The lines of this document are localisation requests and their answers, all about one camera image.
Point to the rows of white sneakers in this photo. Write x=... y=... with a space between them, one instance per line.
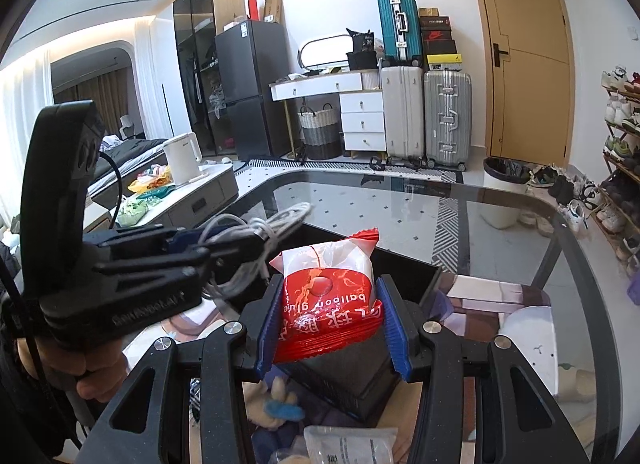
x=617 y=111

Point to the white vanity desk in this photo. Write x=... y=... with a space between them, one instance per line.
x=362 y=119

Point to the yellow snack bag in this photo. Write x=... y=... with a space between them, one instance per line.
x=140 y=185

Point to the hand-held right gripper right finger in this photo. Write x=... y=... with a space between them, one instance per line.
x=395 y=334

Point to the yellow black shoe box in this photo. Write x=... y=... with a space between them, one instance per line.
x=444 y=62

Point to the purple box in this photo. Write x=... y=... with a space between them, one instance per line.
x=633 y=289

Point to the brown curtain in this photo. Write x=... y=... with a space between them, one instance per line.
x=95 y=94

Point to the white electric kettle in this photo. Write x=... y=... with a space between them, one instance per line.
x=181 y=159

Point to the brown cardboard box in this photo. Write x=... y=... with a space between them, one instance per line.
x=272 y=6

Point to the wooden shoe rack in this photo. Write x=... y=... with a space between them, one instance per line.
x=612 y=204

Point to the black refrigerator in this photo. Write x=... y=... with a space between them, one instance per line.
x=255 y=79

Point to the black white patterned rug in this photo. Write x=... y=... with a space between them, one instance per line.
x=350 y=166

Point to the silver suitcase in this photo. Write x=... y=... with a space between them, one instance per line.
x=447 y=119

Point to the wooden door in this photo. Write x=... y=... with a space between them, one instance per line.
x=525 y=19

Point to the white slipper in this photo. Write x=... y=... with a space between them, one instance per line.
x=535 y=223

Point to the black bag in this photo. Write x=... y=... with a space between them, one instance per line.
x=361 y=51

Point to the office chair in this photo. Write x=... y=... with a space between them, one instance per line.
x=127 y=125

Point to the red white snack packet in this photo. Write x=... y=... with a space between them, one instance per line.
x=325 y=294

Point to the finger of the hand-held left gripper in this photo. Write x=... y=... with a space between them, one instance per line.
x=235 y=246
x=187 y=240

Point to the pile of dark shoes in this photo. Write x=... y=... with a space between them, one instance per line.
x=565 y=189

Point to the white blue plush toy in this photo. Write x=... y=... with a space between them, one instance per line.
x=280 y=409

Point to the clear plastic packet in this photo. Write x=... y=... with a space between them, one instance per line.
x=350 y=446

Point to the white suitcase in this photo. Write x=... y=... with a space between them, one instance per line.
x=402 y=114

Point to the tan shoe box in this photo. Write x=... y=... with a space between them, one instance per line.
x=429 y=12

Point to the black cardboard box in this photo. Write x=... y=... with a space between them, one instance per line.
x=340 y=381

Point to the teal suitcase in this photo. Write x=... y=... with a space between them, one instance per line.
x=395 y=24

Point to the printed cartoon desk mat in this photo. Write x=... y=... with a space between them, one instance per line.
x=480 y=294

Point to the person's left hand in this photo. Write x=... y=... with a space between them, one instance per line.
x=100 y=379

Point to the green snack bag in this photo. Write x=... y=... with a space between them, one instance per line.
x=131 y=210

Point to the dark glass wardrobe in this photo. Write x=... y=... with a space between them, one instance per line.
x=200 y=19

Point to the white trash bin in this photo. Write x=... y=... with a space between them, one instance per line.
x=502 y=194

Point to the woven laundry basket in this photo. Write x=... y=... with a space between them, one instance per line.
x=320 y=131

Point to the white curtain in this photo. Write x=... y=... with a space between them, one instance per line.
x=25 y=134

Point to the red black shoe box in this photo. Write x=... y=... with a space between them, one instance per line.
x=436 y=35

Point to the oval mirror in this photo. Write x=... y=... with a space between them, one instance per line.
x=325 y=51

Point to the bed with dark bedding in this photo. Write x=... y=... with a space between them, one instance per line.
x=130 y=149

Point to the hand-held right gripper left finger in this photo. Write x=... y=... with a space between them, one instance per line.
x=270 y=329

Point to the beige slipper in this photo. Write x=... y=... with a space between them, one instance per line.
x=575 y=380

